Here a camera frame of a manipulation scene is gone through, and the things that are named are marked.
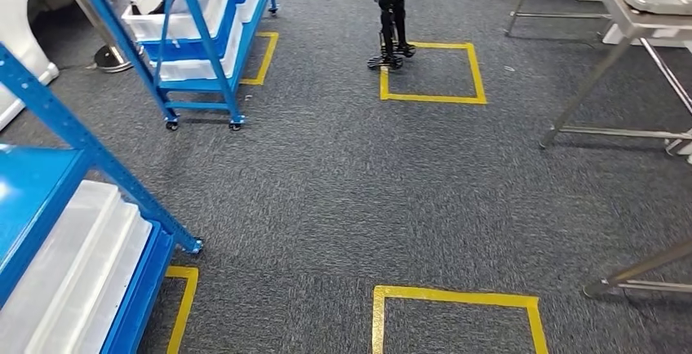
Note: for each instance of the blue metal shelf rack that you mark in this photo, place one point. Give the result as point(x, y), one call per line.
point(194, 85)
point(32, 195)

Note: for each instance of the yellow floor tape outline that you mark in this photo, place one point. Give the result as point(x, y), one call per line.
point(454, 296)
point(432, 97)
point(268, 54)

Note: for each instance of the black humanoid robot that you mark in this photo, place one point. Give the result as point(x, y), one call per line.
point(389, 16)

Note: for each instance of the small white floor scrap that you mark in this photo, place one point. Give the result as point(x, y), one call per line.
point(509, 68)

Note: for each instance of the stainless steel side table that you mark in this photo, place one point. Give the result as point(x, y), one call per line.
point(627, 24)

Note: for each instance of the white car with red stripe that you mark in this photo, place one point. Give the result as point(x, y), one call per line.
point(13, 43)

